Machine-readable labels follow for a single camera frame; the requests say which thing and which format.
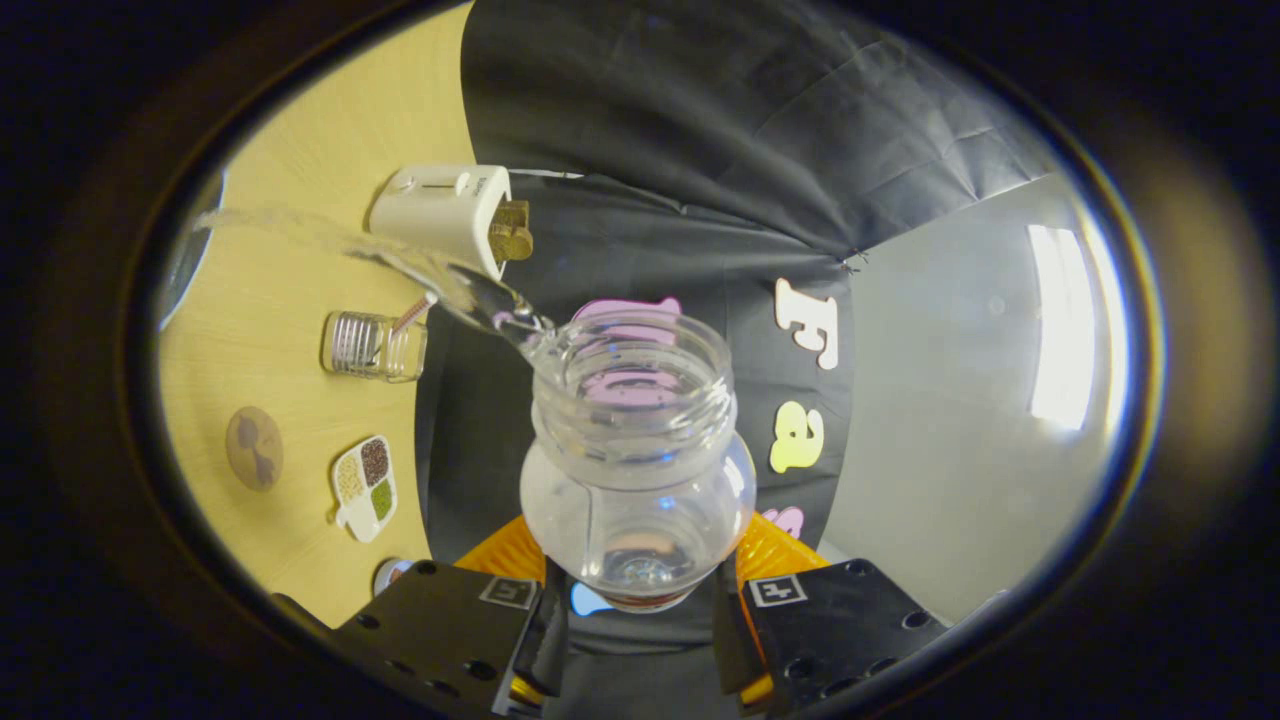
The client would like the pale green cup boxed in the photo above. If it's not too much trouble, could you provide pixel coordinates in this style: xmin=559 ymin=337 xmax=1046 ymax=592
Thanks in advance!
xmin=158 ymin=170 xmax=227 ymax=331

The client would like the brown toast slice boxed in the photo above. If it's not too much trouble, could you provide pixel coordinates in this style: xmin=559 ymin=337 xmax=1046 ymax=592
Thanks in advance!
xmin=488 ymin=200 xmax=534 ymax=263

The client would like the white toaster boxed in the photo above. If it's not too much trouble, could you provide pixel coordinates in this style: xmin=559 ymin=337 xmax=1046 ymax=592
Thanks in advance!
xmin=368 ymin=165 xmax=513 ymax=281

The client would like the ceiling light panel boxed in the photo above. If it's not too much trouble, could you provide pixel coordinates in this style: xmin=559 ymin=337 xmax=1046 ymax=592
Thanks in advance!
xmin=1028 ymin=225 xmax=1093 ymax=431

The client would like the light wooden table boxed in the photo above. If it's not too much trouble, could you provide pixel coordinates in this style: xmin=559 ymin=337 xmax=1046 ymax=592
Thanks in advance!
xmin=155 ymin=5 xmax=476 ymax=631

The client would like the black backdrop cloth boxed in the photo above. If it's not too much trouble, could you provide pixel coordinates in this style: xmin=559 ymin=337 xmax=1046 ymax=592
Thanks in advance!
xmin=415 ymin=0 xmax=1061 ymax=720

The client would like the round cork coaster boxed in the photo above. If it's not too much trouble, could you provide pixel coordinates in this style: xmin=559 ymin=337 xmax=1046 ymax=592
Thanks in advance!
xmin=225 ymin=406 xmax=284 ymax=492

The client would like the clear glass bottle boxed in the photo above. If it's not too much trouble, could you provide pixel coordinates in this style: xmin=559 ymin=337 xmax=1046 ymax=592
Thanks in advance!
xmin=520 ymin=310 xmax=758 ymax=613

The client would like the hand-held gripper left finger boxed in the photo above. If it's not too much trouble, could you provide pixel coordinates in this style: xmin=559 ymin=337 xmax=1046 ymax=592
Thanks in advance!
xmin=330 ymin=515 xmax=571 ymax=716

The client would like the white divided grain dish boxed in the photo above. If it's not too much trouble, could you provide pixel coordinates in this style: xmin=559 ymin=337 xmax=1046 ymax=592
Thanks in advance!
xmin=330 ymin=435 xmax=399 ymax=544

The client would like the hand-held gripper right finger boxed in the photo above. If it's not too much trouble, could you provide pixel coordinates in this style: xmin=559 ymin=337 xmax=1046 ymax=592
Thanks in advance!
xmin=712 ymin=512 xmax=949 ymax=713

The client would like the pink straw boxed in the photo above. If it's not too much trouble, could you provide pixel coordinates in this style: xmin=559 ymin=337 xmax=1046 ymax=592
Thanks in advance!
xmin=392 ymin=292 xmax=439 ymax=336

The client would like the clear ribbed utensil holder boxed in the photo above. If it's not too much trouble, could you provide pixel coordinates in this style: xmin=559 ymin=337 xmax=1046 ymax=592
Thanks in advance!
xmin=321 ymin=311 xmax=429 ymax=384

